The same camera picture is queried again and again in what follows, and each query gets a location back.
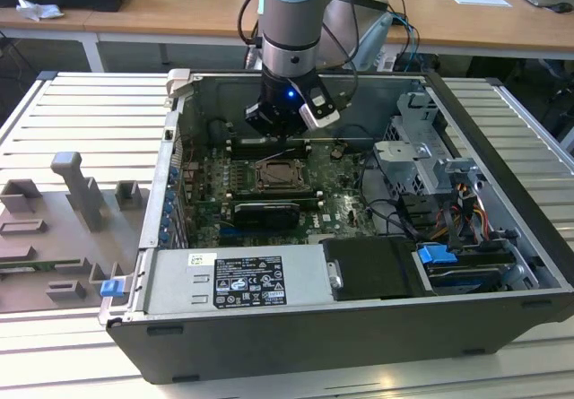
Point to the grey parts rack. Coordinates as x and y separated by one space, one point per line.
67 219

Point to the wooden desk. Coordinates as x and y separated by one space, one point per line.
157 4

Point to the green RAM stick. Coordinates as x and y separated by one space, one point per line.
40 264

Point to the hard disk in blue carrier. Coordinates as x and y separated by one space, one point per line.
466 273

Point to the black graphics card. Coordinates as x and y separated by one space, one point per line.
264 215

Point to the CPU socket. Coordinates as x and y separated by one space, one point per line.
307 190

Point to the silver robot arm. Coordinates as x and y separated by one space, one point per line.
291 22

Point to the white paper sheet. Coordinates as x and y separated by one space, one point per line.
480 0

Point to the grey power supply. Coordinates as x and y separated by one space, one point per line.
179 282

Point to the black grey PC case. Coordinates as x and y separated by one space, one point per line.
314 349

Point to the black RAM slot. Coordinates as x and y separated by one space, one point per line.
278 195
244 145
278 198
278 191
244 150
244 154
244 141

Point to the black computer mouse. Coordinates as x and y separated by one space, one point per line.
564 7

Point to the black plastic shroud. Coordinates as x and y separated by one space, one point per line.
372 264

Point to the blue case latch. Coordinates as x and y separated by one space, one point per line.
112 288

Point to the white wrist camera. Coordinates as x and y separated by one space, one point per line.
323 112

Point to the metal drive cage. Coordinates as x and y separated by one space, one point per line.
417 166

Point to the metal locking lever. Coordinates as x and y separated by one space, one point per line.
278 155

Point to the green motherboard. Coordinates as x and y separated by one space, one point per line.
345 184

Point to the crumpled white paper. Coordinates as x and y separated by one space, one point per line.
38 8

